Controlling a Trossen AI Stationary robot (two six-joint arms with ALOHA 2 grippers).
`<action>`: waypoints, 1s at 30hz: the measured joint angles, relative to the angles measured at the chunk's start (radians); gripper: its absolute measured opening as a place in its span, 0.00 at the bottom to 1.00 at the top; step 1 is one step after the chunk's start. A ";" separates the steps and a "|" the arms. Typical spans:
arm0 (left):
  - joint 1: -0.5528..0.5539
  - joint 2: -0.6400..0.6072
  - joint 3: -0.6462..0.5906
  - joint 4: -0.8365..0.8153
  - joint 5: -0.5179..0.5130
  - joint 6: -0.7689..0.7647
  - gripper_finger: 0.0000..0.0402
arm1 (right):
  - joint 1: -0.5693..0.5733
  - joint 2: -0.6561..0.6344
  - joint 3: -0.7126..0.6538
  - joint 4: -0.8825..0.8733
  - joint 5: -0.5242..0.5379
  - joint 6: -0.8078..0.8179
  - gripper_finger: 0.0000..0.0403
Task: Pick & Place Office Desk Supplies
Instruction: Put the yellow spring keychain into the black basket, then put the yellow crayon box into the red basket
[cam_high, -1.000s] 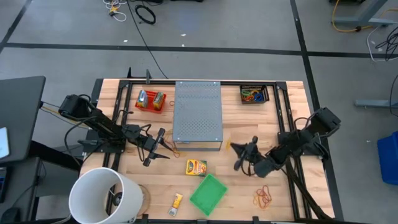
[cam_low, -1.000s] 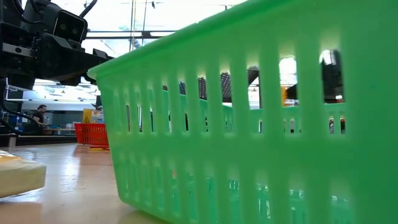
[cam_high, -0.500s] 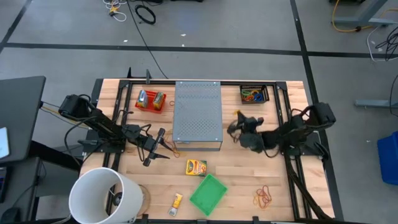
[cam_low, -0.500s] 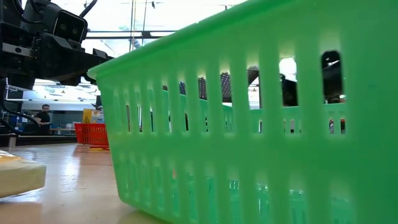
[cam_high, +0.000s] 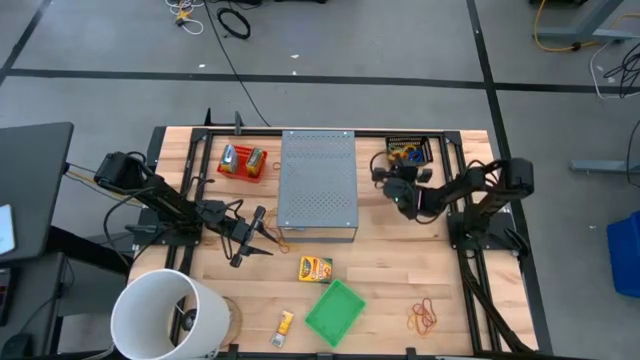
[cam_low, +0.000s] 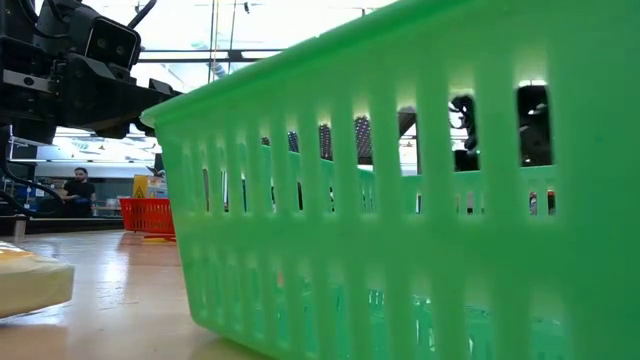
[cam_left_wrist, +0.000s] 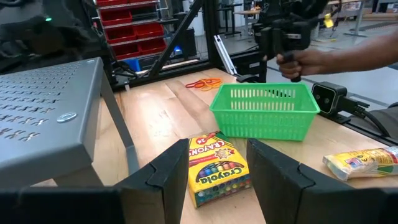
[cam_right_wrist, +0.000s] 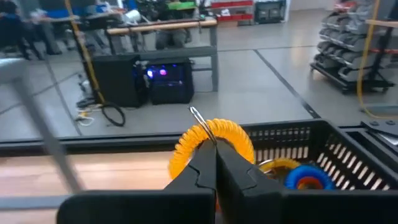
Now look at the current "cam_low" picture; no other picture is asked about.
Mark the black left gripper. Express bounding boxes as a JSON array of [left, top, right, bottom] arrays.
[[0, 34, 182, 147]]

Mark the green white crayon pack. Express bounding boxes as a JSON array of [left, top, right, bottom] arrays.
[[131, 173, 169, 200]]

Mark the red plastic basket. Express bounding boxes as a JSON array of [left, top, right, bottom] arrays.
[[118, 197, 177, 236]]

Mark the green plastic basket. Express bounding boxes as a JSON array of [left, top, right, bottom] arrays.
[[139, 0, 640, 360]]

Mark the person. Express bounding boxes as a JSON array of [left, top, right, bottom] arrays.
[[60, 166, 98, 218]]

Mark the black ceiling beam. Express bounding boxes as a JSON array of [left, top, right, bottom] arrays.
[[134, 47, 286, 65]]

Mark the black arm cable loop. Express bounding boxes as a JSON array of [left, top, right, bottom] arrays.
[[0, 124, 69, 217]]

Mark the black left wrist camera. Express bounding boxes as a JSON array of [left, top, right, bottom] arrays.
[[83, 16, 142, 72]]

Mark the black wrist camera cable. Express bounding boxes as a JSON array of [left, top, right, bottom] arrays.
[[126, 0, 159, 30]]

